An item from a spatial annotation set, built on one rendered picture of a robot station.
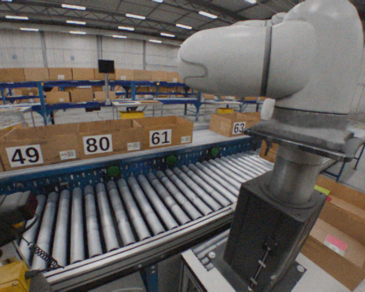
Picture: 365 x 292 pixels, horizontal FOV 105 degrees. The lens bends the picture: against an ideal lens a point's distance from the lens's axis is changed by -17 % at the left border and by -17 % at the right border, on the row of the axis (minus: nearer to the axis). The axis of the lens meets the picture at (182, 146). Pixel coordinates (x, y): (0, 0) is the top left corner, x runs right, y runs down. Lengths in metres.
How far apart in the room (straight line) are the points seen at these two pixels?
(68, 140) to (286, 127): 1.00
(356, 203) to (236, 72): 1.12
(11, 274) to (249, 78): 0.74
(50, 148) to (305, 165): 1.10
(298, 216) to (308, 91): 0.26
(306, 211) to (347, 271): 0.38
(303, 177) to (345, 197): 0.89
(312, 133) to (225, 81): 0.20
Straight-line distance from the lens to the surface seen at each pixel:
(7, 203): 0.48
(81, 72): 5.55
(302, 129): 0.38
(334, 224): 1.05
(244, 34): 0.39
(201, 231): 0.83
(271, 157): 1.54
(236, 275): 0.67
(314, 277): 0.80
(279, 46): 0.38
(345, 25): 0.41
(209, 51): 0.39
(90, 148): 1.08
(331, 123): 0.40
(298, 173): 0.44
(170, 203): 0.90
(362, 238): 1.05
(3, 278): 0.64
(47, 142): 1.09
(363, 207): 1.33
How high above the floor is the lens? 1.32
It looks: 21 degrees down
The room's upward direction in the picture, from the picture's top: 3 degrees clockwise
